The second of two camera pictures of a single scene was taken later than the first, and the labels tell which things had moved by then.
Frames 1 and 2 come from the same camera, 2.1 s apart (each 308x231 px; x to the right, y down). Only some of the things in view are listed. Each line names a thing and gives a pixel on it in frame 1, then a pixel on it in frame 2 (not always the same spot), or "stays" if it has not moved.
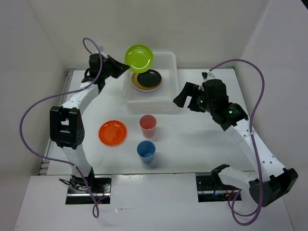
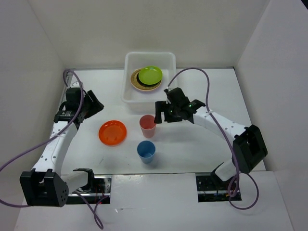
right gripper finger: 194,105 to 170,117
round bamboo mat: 135,83 stays
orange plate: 112,133 stays
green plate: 139,57 to 150,75
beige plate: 135,83 stays
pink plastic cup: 147,123 stays
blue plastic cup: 146,149 stays
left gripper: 119,68 to 96,106
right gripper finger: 189,89 to 160,106
